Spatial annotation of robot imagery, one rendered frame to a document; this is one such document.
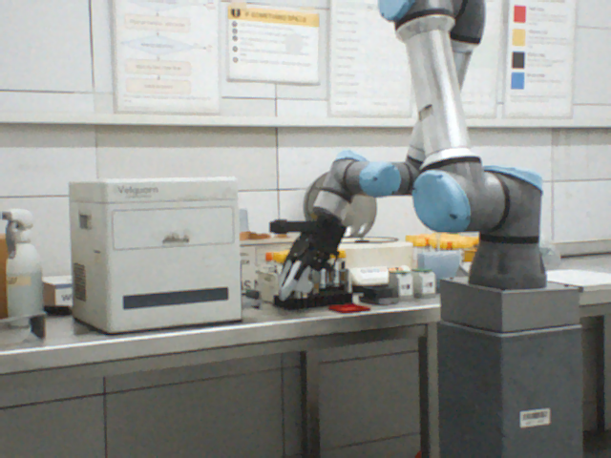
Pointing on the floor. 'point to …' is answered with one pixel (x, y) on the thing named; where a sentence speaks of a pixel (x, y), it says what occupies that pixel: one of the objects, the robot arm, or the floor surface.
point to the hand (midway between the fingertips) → (281, 293)
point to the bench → (240, 343)
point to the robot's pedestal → (509, 392)
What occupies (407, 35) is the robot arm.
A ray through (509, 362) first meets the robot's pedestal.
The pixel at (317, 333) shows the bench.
